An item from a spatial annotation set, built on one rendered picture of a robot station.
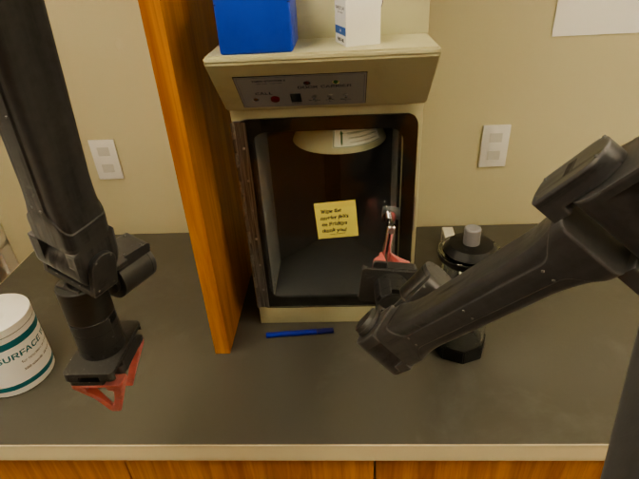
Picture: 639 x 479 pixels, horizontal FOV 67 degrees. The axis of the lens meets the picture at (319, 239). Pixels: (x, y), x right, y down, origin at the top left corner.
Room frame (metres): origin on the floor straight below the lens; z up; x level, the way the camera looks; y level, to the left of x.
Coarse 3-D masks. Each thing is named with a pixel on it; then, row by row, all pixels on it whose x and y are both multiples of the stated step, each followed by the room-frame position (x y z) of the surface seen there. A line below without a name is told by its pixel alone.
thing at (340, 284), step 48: (288, 144) 0.79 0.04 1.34; (336, 144) 0.78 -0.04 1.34; (384, 144) 0.78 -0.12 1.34; (288, 192) 0.79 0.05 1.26; (336, 192) 0.78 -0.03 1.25; (384, 192) 0.78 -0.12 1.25; (288, 240) 0.79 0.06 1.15; (336, 240) 0.78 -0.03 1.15; (288, 288) 0.79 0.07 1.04; (336, 288) 0.78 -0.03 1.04
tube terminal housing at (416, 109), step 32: (320, 0) 0.79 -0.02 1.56; (384, 0) 0.79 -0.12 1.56; (416, 0) 0.79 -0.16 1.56; (320, 32) 0.79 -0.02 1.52; (384, 32) 0.79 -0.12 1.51; (416, 32) 0.79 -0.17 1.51; (416, 192) 0.78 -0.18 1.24; (288, 320) 0.80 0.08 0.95; (320, 320) 0.80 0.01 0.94; (352, 320) 0.79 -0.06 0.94
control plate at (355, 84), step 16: (240, 80) 0.71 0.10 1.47; (256, 80) 0.71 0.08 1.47; (272, 80) 0.71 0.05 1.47; (288, 80) 0.71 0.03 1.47; (304, 80) 0.71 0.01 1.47; (320, 80) 0.71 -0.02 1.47; (352, 80) 0.71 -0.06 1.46; (240, 96) 0.75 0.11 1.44; (256, 96) 0.75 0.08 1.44; (272, 96) 0.74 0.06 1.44; (288, 96) 0.74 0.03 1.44; (304, 96) 0.74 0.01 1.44; (320, 96) 0.74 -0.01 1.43; (336, 96) 0.74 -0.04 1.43; (352, 96) 0.74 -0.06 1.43
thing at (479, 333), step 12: (444, 240) 0.74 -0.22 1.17; (492, 240) 0.73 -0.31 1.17; (444, 252) 0.70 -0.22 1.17; (444, 264) 0.69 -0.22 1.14; (456, 264) 0.66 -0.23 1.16; (468, 264) 0.66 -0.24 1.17; (468, 336) 0.66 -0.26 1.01; (480, 336) 0.67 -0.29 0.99; (456, 348) 0.66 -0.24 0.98; (468, 348) 0.66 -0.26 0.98
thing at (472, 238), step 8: (472, 224) 0.71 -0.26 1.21; (464, 232) 0.70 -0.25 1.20; (472, 232) 0.69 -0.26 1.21; (480, 232) 0.69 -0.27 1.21; (448, 240) 0.72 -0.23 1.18; (456, 240) 0.71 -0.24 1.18; (464, 240) 0.70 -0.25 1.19; (472, 240) 0.69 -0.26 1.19; (480, 240) 0.71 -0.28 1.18; (488, 240) 0.71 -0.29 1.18; (448, 248) 0.70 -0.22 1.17; (456, 248) 0.69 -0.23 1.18; (464, 248) 0.69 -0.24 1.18; (472, 248) 0.69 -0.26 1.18; (480, 248) 0.68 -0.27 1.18; (488, 248) 0.68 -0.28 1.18; (496, 248) 0.70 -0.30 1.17; (456, 256) 0.68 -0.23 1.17; (464, 256) 0.67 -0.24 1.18; (472, 256) 0.67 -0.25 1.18; (480, 256) 0.67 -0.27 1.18; (488, 256) 0.67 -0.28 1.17
